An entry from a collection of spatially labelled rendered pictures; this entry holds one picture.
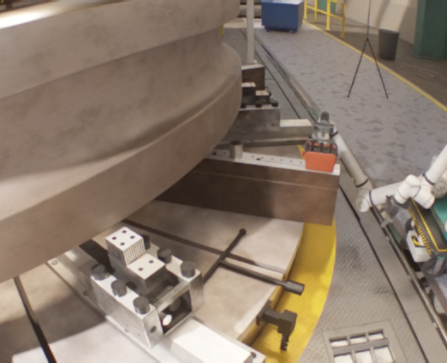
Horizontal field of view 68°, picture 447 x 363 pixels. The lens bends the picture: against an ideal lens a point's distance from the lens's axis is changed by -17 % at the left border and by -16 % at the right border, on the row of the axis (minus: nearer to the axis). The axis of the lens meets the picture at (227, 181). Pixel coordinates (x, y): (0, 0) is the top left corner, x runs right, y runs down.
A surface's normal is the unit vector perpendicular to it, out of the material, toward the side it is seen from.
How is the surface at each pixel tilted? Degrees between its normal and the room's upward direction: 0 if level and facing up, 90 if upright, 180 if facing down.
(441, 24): 90
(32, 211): 90
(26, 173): 56
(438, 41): 90
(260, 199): 90
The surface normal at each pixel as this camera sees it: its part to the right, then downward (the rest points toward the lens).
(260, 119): 0.12, 0.51
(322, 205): -0.27, 0.51
